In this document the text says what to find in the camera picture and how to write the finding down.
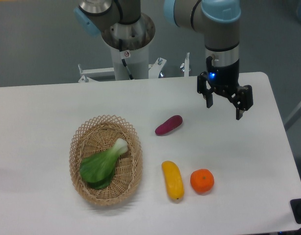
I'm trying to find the white table leg right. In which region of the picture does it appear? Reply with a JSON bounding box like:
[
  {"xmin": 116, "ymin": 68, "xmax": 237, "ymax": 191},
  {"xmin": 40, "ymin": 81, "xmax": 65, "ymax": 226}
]
[{"xmin": 284, "ymin": 101, "xmax": 301, "ymax": 131}]

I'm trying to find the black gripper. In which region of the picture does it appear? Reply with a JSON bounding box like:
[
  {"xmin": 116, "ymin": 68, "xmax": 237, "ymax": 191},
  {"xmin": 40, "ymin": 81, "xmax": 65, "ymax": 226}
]
[{"xmin": 197, "ymin": 56, "xmax": 253, "ymax": 120}]

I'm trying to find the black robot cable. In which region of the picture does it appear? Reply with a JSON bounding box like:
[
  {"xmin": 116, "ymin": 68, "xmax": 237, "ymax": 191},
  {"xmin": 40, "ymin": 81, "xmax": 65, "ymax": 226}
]
[{"xmin": 119, "ymin": 38, "xmax": 135, "ymax": 80}]

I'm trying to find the white metal base frame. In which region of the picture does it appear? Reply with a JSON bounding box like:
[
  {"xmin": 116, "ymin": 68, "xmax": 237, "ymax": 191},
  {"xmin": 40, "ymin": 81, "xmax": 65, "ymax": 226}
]
[{"xmin": 78, "ymin": 52, "xmax": 191, "ymax": 83}]

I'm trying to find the purple sweet potato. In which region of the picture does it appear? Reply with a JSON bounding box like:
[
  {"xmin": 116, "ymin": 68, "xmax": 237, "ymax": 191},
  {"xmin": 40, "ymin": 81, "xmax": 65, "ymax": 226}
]
[{"xmin": 155, "ymin": 115, "xmax": 183, "ymax": 136}]

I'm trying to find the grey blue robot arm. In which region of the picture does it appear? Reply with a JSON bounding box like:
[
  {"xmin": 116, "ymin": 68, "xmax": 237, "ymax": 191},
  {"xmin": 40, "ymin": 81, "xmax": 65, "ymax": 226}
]
[{"xmin": 74, "ymin": 0, "xmax": 253, "ymax": 119}]

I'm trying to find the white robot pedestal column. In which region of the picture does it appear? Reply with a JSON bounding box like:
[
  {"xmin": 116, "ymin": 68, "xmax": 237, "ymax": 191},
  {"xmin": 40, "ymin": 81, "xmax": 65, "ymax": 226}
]
[{"xmin": 101, "ymin": 13, "xmax": 155, "ymax": 80}]

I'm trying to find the green bok choy vegetable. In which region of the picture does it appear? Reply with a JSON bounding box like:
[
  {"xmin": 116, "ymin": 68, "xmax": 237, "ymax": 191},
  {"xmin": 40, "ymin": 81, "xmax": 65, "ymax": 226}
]
[{"xmin": 79, "ymin": 138, "xmax": 128, "ymax": 189}]

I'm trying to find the orange tangerine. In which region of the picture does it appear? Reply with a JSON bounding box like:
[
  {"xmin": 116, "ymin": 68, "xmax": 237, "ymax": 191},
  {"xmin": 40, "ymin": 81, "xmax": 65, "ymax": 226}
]
[{"xmin": 190, "ymin": 169, "xmax": 215, "ymax": 194}]

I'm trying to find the woven wicker basket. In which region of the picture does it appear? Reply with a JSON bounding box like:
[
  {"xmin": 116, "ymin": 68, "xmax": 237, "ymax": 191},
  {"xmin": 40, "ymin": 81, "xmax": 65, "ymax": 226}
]
[{"xmin": 69, "ymin": 115, "xmax": 143, "ymax": 206}]

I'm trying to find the black device at table edge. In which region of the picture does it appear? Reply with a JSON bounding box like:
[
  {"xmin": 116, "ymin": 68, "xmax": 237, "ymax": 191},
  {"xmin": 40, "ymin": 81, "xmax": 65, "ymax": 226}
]
[{"xmin": 290, "ymin": 198, "xmax": 301, "ymax": 224}]

